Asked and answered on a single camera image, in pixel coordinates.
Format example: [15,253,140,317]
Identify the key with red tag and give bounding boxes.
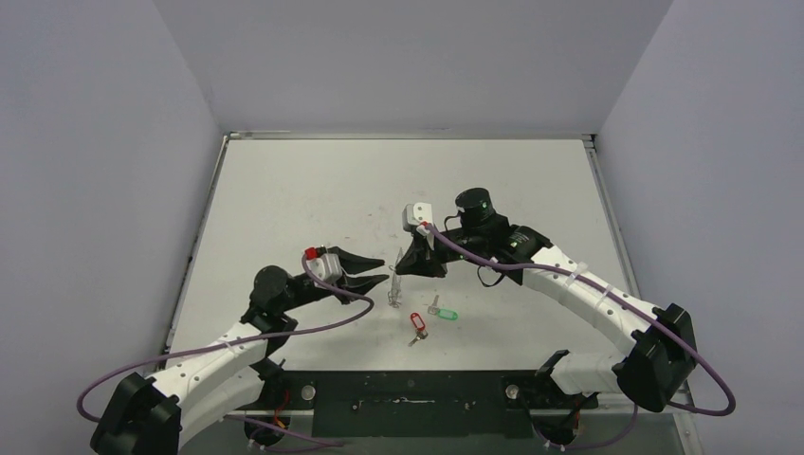
[408,313,429,347]

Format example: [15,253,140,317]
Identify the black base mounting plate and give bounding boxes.
[246,370,598,439]

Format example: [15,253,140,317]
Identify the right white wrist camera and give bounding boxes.
[402,202,432,236]

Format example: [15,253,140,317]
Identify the large metal keyring plate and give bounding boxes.
[387,248,404,308]

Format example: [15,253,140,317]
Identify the aluminium frame rail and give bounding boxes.
[666,379,695,413]

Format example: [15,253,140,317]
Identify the key with green tag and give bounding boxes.
[428,295,458,321]

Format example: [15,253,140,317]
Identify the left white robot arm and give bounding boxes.
[90,246,389,454]

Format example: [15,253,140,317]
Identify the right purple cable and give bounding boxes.
[424,223,738,452]

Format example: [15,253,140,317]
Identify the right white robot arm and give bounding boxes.
[396,188,698,412]

